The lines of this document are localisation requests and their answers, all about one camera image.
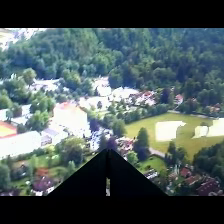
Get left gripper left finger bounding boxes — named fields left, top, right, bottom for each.
left=47, top=148, right=108, bottom=197

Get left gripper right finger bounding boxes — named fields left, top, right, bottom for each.
left=108, top=148, right=168, bottom=197

